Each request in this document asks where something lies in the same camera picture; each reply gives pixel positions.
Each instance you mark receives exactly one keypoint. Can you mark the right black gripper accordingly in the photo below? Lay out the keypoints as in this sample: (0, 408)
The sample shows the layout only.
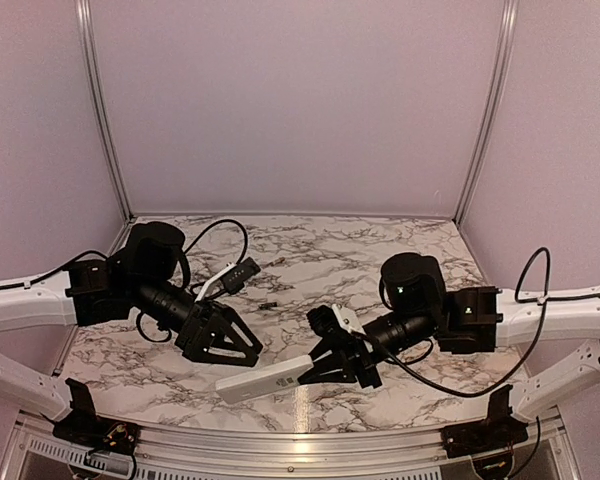
(359, 363)

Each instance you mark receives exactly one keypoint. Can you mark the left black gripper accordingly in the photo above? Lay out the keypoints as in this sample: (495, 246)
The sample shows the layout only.
(209, 321)

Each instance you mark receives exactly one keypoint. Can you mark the white remote control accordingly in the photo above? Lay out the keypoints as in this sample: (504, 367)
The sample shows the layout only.
(263, 381)

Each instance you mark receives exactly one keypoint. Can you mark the black battery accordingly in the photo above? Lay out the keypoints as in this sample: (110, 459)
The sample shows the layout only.
(268, 305)

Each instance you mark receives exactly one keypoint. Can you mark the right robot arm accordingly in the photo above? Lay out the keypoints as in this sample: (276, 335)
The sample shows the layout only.
(465, 321)

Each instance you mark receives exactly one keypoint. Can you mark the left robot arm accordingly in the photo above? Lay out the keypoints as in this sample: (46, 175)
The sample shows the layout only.
(152, 274)

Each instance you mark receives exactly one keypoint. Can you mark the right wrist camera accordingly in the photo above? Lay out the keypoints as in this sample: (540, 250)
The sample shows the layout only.
(333, 322)

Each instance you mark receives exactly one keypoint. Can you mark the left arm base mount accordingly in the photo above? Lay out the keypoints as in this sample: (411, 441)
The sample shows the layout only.
(83, 426)

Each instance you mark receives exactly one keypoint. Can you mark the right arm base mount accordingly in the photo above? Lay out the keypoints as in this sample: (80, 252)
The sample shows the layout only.
(498, 430)

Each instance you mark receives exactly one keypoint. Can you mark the front aluminium rail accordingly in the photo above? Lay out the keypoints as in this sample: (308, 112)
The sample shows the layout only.
(169, 452)

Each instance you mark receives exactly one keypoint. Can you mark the left aluminium frame post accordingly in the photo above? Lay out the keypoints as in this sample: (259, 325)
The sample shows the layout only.
(88, 42)

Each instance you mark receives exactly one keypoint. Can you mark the aluminium frame post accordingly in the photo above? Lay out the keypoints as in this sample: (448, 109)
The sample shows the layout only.
(495, 93)
(88, 42)

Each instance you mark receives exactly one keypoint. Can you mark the right aluminium frame post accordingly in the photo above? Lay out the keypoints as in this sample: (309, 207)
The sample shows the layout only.
(495, 93)

